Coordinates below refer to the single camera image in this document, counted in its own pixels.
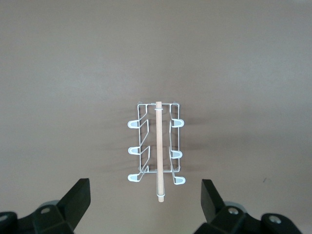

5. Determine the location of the white wire cup rack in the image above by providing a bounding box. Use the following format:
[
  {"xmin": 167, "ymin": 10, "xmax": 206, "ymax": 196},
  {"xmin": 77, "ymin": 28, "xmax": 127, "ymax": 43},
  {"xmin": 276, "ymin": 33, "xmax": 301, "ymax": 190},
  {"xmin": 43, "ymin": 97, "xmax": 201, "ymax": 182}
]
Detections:
[{"xmin": 127, "ymin": 100, "xmax": 186, "ymax": 203}]

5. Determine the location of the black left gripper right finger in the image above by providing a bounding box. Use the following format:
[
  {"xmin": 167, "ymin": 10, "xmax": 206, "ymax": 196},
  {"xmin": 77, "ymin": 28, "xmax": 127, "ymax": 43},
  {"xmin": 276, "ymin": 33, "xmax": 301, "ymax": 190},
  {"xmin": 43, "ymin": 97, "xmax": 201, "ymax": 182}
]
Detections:
[{"xmin": 195, "ymin": 179, "xmax": 303, "ymax": 234}]

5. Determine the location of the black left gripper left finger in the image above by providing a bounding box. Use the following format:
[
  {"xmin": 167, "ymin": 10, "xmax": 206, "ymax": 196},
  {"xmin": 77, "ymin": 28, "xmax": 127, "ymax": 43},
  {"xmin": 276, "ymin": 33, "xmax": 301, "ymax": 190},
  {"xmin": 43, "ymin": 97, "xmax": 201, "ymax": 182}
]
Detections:
[{"xmin": 0, "ymin": 178, "xmax": 92, "ymax": 234}]

